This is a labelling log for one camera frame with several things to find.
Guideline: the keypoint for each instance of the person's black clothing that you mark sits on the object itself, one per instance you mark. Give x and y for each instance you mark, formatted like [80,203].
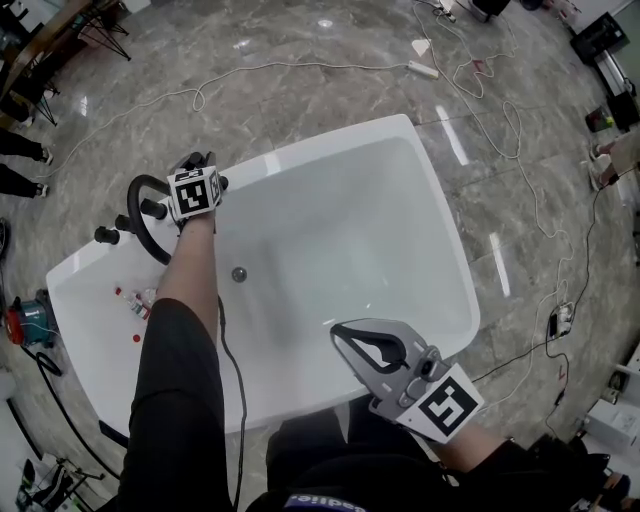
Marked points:
[175,400]

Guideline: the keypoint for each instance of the white cardboard box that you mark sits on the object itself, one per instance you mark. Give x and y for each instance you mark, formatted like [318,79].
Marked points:
[615,425]

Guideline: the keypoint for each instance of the small bottles in tub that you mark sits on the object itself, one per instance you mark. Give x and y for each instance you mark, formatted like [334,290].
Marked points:
[137,305]

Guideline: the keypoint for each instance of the person's right forearm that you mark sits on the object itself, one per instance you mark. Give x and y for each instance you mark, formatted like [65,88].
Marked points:
[470,450]

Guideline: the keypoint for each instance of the black speaker cabinet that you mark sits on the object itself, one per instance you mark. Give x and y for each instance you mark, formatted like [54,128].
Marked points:
[600,37]

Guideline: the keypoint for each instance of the clear plastic bottle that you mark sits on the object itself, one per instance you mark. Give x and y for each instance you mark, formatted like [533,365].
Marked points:
[149,293]

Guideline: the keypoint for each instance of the metal bathtub drain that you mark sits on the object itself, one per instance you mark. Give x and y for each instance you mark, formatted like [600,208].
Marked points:
[239,274]

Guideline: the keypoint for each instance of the white charger power strip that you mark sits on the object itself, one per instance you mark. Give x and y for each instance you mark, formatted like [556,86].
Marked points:
[560,320]

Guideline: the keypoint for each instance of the white bathtub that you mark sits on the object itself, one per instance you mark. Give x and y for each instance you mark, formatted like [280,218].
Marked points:
[325,225]

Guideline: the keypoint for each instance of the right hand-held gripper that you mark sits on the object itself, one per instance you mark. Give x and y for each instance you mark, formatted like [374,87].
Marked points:
[445,400]

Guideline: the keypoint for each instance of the red teal vacuum cleaner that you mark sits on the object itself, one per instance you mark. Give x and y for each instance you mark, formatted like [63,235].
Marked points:
[30,320]

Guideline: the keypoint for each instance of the black smartphone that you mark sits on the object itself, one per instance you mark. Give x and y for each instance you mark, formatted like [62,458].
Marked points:
[114,432]

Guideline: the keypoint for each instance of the person's left forearm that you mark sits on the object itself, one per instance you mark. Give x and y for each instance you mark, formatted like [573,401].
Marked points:
[192,265]

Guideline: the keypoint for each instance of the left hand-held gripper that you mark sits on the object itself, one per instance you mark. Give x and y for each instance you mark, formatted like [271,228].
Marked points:
[192,195]

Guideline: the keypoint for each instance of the dark wooden table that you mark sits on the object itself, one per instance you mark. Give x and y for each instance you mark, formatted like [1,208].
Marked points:
[30,55]

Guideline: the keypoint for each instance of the white paper piece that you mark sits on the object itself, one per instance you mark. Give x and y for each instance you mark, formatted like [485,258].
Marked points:
[421,47]

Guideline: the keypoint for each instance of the green red canister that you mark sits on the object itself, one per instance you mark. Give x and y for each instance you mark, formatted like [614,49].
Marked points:
[600,118]

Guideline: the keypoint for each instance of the black faucet knob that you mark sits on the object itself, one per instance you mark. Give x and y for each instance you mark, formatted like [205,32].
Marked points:
[152,209]
[107,235]
[124,223]

